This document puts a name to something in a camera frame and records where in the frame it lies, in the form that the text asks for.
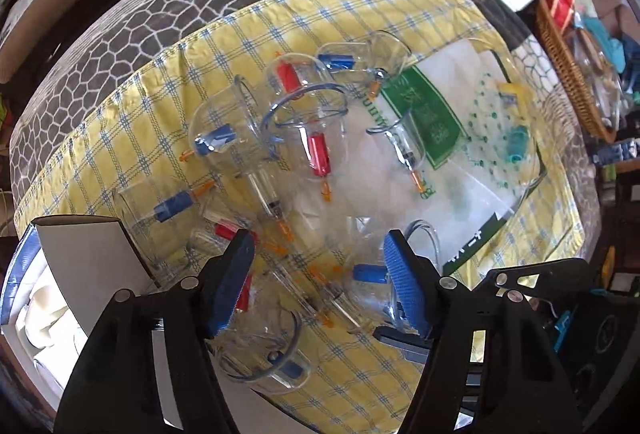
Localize wicker basket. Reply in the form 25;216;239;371
534;0;619;144

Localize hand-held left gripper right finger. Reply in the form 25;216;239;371
382;229;583;434

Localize white blue-edged cardboard box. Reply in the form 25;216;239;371
0;214;168;434

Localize teal plastic adapter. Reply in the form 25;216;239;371
502;124;532;163

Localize green printed plastic bag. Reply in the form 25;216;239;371
295;37;548;277

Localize blue-valve cupping cup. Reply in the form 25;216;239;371
344;219;443;334

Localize pile of clear cupping cups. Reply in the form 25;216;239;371
112;29;443;397

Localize small yellow packet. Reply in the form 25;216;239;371
496;82;532;109

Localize white foam insert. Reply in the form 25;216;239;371
15;264;88;365

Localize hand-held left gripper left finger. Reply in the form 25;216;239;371
52;229;257;434

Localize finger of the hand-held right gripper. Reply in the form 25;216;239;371
372;326;432;362
482;258;592;300

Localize yellow plaid cloth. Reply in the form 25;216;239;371
12;0;587;432

